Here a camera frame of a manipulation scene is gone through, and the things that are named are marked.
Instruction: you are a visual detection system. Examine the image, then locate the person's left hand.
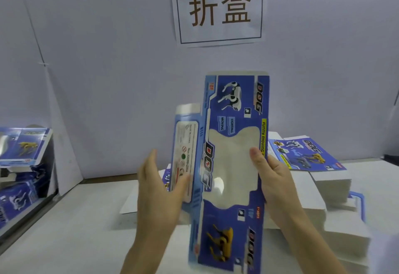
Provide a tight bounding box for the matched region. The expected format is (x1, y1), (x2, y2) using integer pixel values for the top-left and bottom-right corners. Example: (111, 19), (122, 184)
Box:
(136, 150), (192, 245)

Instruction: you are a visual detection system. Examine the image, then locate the person's right hand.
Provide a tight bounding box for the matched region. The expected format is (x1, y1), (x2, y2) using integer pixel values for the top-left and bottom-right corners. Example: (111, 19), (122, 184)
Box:
(249, 146), (305, 226)

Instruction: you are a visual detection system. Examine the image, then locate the stack of boxes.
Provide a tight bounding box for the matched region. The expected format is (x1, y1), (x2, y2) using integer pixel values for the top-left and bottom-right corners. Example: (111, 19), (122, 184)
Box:
(120, 170), (194, 226)
(265, 131), (372, 273)

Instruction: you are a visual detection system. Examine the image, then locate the blue dog-print cardboard box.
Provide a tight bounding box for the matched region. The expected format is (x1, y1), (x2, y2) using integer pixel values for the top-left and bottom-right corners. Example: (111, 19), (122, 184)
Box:
(170, 72), (271, 274)

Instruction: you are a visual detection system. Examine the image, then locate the pile of blue boxes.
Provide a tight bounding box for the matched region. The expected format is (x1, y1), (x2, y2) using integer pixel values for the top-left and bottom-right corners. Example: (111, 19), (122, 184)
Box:
(0, 125), (56, 229)

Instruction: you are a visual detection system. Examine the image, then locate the person's right forearm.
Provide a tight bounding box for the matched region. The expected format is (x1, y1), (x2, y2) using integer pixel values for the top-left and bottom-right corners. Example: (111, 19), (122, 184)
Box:
(279, 208), (350, 274)

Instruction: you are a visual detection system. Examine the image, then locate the person's left forearm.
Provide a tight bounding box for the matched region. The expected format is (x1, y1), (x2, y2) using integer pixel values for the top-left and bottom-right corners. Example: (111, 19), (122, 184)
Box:
(120, 236), (172, 274)

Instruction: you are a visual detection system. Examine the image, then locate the black object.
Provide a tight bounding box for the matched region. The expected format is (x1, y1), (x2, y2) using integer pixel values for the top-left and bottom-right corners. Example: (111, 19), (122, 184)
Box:
(382, 153), (399, 166)

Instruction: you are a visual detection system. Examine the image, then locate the white paper wall sign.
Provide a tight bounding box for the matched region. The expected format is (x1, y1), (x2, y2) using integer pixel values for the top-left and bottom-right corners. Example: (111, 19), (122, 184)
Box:
(169, 0), (268, 48)

